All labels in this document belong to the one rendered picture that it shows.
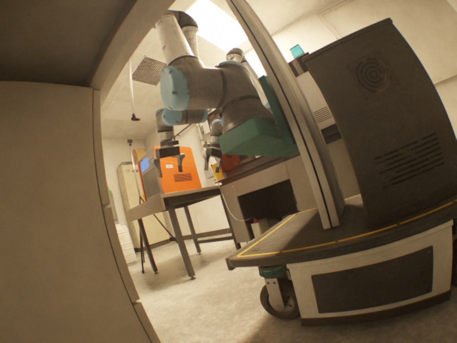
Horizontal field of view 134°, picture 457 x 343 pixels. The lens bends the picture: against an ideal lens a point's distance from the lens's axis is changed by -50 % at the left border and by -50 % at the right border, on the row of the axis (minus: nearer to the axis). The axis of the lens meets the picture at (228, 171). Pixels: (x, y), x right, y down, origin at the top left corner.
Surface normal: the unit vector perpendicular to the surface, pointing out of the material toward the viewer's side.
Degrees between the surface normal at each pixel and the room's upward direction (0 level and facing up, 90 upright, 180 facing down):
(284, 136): 90
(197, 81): 113
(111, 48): 180
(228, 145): 90
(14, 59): 180
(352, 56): 90
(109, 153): 90
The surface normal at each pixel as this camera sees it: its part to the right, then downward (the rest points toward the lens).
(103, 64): 0.29, 0.94
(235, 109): -0.49, -0.34
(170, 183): 0.74, -0.33
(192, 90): 0.51, 0.51
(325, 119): -0.61, 0.05
